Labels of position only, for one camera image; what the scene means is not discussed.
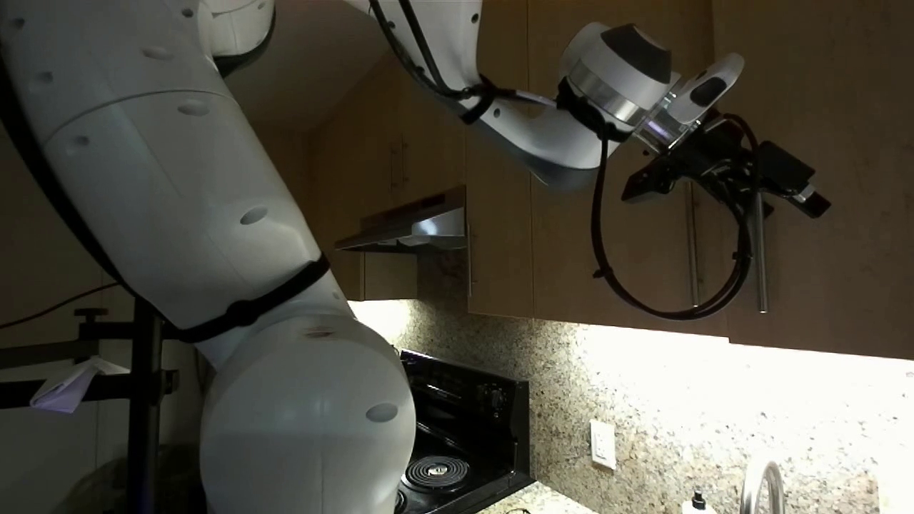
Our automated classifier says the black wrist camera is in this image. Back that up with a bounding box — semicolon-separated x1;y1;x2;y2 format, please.
622;152;692;203

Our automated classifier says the white paper sheet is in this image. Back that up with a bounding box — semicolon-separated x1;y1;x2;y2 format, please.
27;353;132;416

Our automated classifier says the thin black wall cable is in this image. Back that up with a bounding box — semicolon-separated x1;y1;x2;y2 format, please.
0;279;124;330

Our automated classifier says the steel range hood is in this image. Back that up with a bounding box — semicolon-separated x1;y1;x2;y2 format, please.
334;185;472;258

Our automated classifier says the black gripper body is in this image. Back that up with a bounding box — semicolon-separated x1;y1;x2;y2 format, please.
665;116;776;208

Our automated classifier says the black coil stove burner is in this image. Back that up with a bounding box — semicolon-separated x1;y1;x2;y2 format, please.
402;450;478;493

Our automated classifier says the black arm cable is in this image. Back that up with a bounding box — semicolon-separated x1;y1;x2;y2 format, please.
368;0;501;123

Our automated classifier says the black camera stand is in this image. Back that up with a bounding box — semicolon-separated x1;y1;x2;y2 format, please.
0;302;184;514

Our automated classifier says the wooden cabinet door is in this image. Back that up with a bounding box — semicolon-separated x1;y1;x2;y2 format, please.
526;0;733;336
712;0;914;363
465;0;534;322

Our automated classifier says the black electric stove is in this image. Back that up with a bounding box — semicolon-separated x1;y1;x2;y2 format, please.
395;348;534;514

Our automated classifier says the black looped wrist cable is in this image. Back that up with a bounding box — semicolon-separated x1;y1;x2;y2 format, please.
589;136;756;322

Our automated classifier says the chrome faucet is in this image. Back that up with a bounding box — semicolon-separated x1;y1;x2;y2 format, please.
739;457;788;514

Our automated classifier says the short wooden cabinet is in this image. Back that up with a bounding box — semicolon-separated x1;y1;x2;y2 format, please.
311;52;472;302

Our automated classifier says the white wall outlet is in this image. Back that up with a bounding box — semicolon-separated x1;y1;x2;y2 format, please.
589;416;619;473

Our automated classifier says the metal bar door handle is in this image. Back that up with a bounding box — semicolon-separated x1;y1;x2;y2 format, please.
752;189;772;319
685;183;706;309

